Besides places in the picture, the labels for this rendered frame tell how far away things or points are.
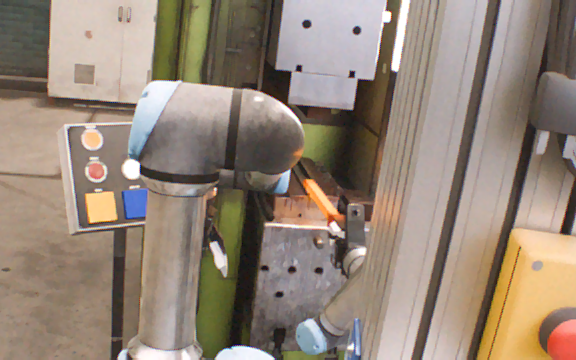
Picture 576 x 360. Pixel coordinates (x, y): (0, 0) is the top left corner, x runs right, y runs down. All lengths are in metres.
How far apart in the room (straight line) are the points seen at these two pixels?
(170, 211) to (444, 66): 0.52
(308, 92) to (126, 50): 5.35
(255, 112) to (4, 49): 7.23
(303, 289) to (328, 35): 0.78
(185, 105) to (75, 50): 6.35
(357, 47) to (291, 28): 0.20
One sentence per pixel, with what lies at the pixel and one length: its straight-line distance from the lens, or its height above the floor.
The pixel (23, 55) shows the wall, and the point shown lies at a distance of 7.95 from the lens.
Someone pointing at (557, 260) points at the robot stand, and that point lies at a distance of 0.45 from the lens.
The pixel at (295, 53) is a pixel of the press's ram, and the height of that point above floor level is 1.42.
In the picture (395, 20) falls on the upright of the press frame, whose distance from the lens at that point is 2.07.
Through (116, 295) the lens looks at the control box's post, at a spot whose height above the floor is 0.67.
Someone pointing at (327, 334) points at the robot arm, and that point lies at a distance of 1.33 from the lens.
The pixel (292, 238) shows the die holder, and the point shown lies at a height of 0.87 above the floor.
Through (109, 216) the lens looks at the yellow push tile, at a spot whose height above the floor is 0.99.
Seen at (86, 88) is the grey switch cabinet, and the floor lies 0.23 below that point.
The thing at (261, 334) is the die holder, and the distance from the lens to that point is 2.06.
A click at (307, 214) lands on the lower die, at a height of 0.93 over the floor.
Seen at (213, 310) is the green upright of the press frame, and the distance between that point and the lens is 2.22.
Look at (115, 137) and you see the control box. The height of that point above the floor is 1.17.
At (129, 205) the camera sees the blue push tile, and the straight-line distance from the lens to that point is 1.67.
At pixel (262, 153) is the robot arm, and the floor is 1.39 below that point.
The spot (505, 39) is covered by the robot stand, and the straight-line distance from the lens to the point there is 0.46.
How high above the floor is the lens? 1.61
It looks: 18 degrees down
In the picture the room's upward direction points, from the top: 8 degrees clockwise
